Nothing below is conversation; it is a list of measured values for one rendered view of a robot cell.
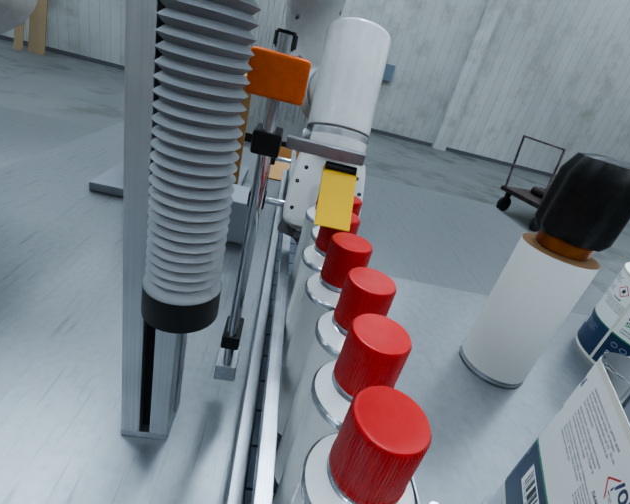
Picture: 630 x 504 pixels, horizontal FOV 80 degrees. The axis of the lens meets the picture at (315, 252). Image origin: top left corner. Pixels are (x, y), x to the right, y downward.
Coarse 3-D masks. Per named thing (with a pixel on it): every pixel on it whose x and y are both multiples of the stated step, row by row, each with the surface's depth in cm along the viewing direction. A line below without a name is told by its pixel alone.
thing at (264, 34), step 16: (256, 0) 426; (272, 0) 427; (256, 16) 433; (272, 16) 434; (256, 32) 441; (272, 32) 441; (272, 48) 449; (256, 96) 473; (256, 112) 482; (288, 112) 483; (288, 128) 492
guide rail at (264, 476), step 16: (288, 240) 54; (288, 256) 50; (272, 320) 39; (272, 336) 36; (272, 352) 34; (272, 368) 32; (272, 384) 30; (272, 400) 29; (272, 416) 28; (272, 432) 27; (272, 448) 26; (256, 464) 25; (272, 464) 25; (256, 480) 24; (272, 480) 24; (256, 496) 23; (272, 496) 23
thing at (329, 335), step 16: (352, 272) 24; (368, 272) 25; (352, 288) 23; (368, 288) 23; (384, 288) 23; (352, 304) 23; (368, 304) 23; (384, 304) 23; (320, 320) 26; (336, 320) 25; (320, 336) 25; (336, 336) 24; (320, 352) 25; (336, 352) 24; (304, 368) 27; (304, 384) 27; (304, 400) 27; (288, 416) 30; (288, 432) 29; (288, 448) 29
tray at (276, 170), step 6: (282, 150) 144; (288, 150) 144; (282, 156) 145; (288, 156) 145; (276, 162) 136; (282, 162) 138; (270, 168) 128; (276, 168) 130; (282, 168) 131; (288, 168) 133; (270, 174) 122; (276, 174) 124
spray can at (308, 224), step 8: (312, 208) 44; (312, 216) 43; (304, 224) 44; (312, 224) 43; (304, 232) 44; (304, 240) 44; (304, 248) 44; (296, 256) 46; (296, 264) 46; (296, 272) 46; (288, 288) 48; (288, 296) 48; (288, 304) 48
